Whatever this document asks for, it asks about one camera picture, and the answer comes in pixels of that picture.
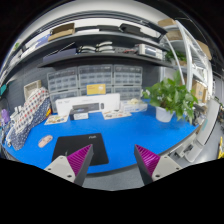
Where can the yellow card box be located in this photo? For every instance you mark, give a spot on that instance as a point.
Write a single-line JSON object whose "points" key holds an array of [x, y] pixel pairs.
{"points": [[96, 89]]}

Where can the white keyboard box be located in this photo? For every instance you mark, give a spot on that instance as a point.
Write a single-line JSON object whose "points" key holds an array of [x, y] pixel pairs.
{"points": [[95, 103]]}

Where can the cardboard box on shelf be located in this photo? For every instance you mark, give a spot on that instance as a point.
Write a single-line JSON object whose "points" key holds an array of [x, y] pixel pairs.
{"points": [[61, 31]]}

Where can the middle grey drawer cabinet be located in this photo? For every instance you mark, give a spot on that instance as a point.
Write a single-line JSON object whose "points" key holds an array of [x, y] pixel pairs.
{"points": [[95, 74]]}

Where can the green potted plant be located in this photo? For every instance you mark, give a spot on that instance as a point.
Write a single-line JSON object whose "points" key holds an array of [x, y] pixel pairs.
{"points": [[173, 96]]}

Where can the white plant pot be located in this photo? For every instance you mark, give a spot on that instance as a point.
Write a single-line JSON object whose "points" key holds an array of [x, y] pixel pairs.
{"points": [[163, 115]]}

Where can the small black white box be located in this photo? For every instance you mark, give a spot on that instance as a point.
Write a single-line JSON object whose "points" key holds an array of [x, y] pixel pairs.
{"points": [[78, 115]]}

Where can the white framed basket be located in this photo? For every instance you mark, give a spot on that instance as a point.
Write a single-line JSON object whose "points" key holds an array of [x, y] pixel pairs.
{"points": [[29, 88]]}

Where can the clear plastic box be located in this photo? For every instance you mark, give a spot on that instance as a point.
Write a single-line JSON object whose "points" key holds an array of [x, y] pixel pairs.
{"points": [[136, 106]]}

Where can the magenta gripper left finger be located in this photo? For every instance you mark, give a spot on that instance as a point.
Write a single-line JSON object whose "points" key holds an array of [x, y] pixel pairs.
{"points": [[74, 167]]}

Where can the black mouse pad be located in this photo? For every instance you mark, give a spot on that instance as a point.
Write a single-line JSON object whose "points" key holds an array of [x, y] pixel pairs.
{"points": [[70, 144]]}

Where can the blue table mat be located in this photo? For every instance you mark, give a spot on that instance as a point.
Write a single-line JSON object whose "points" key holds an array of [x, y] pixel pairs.
{"points": [[119, 135]]}

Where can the right grey drawer cabinet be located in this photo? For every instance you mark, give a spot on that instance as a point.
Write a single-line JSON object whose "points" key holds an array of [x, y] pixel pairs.
{"points": [[128, 81]]}

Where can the left grey drawer cabinet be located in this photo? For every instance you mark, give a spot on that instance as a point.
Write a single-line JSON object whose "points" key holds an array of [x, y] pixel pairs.
{"points": [[63, 84]]}

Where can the patterned fabric bag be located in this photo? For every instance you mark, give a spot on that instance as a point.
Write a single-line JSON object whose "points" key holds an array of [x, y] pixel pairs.
{"points": [[34, 111]]}

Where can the grey drawer cabinet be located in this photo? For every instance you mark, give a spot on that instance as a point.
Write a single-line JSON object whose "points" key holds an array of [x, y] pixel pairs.
{"points": [[63, 84], [95, 74], [128, 81]]}

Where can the left illustrated card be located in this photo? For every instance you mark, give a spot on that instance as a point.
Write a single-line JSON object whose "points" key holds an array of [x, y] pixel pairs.
{"points": [[56, 119]]}

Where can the right illustrated card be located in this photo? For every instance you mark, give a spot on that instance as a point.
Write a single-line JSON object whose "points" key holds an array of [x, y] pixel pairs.
{"points": [[115, 114]]}

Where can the illustrated card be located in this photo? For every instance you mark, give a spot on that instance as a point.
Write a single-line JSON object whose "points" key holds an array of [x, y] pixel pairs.
{"points": [[56, 119], [115, 114]]}

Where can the white device on shelf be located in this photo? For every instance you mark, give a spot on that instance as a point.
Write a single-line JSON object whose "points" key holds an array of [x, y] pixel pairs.
{"points": [[150, 51]]}

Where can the brown cardboard box right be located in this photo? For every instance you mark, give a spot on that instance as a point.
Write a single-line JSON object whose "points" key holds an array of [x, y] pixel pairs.
{"points": [[199, 91]]}

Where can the grey wall shelf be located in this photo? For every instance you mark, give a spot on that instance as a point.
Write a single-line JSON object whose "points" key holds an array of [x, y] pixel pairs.
{"points": [[107, 40]]}

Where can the white metal rack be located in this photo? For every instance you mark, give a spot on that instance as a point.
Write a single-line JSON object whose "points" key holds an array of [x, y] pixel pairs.
{"points": [[191, 57]]}

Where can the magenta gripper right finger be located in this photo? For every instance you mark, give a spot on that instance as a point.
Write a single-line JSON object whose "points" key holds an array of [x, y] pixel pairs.
{"points": [[153, 167]]}

